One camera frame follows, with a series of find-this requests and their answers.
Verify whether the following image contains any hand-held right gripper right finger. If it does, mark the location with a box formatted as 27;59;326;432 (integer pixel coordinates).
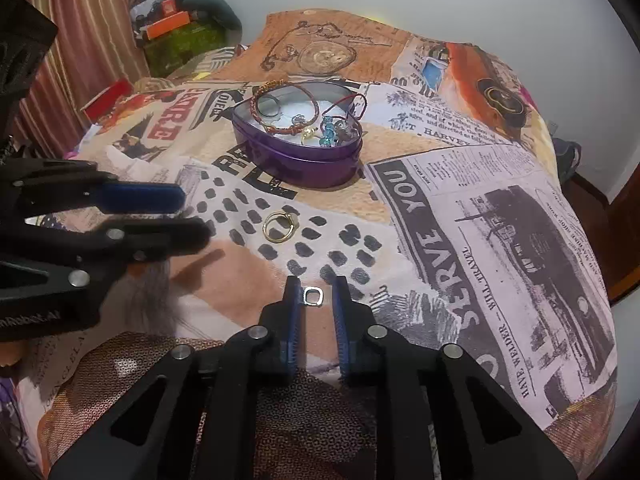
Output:
332;275;586;480

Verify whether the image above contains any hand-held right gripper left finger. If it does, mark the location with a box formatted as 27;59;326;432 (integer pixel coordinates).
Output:
47;275;307;480

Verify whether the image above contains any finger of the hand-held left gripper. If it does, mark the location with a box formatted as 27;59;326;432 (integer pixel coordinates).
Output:
0;159;187;219
0;216;213;290

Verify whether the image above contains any gold ring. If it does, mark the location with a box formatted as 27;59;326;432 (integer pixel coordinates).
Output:
262;211;299;243

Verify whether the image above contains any purple heart-shaped tin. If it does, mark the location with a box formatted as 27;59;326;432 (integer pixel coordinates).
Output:
231;84;364;190

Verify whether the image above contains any brown braided bracelet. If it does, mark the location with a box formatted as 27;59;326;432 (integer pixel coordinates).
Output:
251;81;322;137

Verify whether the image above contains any red cord beaded bracelet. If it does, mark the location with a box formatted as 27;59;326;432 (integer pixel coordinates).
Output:
320;91;369;148

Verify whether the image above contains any red box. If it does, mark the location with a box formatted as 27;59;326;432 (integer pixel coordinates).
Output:
80;77;133;123

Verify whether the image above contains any printed blanket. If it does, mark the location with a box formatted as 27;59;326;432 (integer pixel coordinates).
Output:
0;7;618;480

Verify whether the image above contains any long orange box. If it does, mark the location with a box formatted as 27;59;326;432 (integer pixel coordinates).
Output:
145;10;191;41

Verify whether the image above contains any striped red curtain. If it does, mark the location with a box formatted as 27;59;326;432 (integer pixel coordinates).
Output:
15;0;151;161

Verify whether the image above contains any dark green cloth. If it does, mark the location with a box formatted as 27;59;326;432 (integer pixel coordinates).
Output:
187;0;244;43

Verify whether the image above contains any dark backpack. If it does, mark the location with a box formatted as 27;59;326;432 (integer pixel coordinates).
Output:
552;139;583;186

